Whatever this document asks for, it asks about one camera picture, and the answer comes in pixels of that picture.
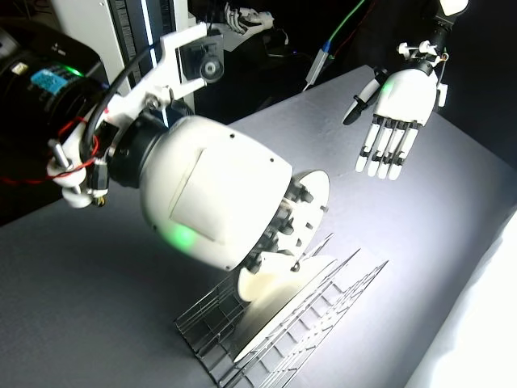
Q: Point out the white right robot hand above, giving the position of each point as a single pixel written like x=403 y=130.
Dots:
x=218 y=190

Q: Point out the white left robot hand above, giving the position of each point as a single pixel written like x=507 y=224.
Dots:
x=408 y=97

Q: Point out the white plate with dark rim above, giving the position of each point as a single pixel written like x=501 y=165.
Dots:
x=282 y=323
x=318 y=182

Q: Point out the black device with blue light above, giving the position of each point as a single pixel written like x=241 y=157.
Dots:
x=274 y=46

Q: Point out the white paper sheet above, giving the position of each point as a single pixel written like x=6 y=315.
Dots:
x=230 y=38

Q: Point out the spare white robot hand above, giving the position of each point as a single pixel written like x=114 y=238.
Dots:
x=246 y=18

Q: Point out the white black robot torso column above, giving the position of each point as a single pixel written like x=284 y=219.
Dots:
x=93 y=24

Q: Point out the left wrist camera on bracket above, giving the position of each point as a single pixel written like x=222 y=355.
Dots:
x=443 y=95

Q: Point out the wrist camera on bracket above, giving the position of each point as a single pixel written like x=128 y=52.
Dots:
x=443 y=95
x=202 y=60

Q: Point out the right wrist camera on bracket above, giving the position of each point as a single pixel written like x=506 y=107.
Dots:
x=202 y=60

